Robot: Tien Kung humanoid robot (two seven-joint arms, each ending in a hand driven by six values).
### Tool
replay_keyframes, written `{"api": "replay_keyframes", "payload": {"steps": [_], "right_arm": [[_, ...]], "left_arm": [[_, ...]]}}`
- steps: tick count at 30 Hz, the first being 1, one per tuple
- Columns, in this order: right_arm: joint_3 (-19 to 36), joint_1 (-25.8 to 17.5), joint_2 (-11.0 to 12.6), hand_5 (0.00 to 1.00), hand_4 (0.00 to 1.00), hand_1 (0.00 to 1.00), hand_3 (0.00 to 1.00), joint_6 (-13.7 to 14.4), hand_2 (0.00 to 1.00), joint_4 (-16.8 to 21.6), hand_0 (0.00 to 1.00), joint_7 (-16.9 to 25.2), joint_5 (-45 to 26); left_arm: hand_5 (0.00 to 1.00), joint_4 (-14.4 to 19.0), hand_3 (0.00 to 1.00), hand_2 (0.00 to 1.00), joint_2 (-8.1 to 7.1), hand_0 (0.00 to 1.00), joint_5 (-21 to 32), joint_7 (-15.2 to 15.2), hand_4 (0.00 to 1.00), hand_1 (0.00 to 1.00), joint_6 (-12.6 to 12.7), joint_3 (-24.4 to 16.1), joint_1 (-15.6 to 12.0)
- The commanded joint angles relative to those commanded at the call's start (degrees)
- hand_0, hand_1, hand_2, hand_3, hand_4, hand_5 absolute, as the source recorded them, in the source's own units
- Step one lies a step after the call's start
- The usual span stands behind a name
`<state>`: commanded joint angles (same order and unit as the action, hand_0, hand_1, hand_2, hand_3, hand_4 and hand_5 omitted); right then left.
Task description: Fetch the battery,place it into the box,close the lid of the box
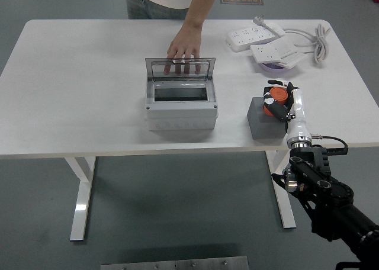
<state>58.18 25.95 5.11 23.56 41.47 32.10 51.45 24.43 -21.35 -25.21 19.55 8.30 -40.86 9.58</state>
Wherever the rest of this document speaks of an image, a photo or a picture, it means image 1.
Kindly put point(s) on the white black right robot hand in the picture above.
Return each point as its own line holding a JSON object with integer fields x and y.
{"x": 297, "y": 110}

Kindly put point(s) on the white stacked panel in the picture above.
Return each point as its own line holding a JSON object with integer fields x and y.
{"x": 293, "y": 60}

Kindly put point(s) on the grey block with round hole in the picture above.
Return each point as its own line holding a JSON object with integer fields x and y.
{"x": 263, "y": 128}

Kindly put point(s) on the smoky transparent hinged lid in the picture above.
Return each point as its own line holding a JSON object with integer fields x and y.
{"x": 155, "y": 70}

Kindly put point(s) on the white power strip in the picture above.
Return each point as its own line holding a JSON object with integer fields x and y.
{"x": 245, "y": 39}

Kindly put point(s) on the black table control panel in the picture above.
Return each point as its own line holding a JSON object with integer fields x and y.
{"x": 337, "y": 151}

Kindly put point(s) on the white plastic enclosure box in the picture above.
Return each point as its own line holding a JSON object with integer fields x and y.
{"x": 180, "y": 113}

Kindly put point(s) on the white wall socket panel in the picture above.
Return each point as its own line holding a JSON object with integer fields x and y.
{"x": 265, "y": 54}

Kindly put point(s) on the orange cylindrical battery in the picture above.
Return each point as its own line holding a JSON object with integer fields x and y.
{"x": 278, "y": 93}

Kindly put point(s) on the white table leg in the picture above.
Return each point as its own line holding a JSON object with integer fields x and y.
{"x": 284, "y": 199}
{"x": 81, "y": 199}

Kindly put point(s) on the white wall switch panel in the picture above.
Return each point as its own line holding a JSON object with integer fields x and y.
{"x": 285, "y": 46}

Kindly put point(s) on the purple round dish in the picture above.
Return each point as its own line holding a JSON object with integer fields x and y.
{"x": 272, "y": 68}

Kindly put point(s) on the person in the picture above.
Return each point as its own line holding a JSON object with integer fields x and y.
{"x": 154, "y": 0}

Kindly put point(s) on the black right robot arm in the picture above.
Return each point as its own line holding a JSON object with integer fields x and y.
{"x": 334, "y": 193}

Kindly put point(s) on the grey metal base plate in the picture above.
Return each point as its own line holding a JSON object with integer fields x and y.
{"x": 174, "y": 264}

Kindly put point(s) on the person's left hand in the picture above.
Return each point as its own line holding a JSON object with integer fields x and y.
{"x": 186, "y": 42}

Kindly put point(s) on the person's left forearm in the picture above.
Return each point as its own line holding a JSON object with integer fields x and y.
{"x": 201, "y": 6}

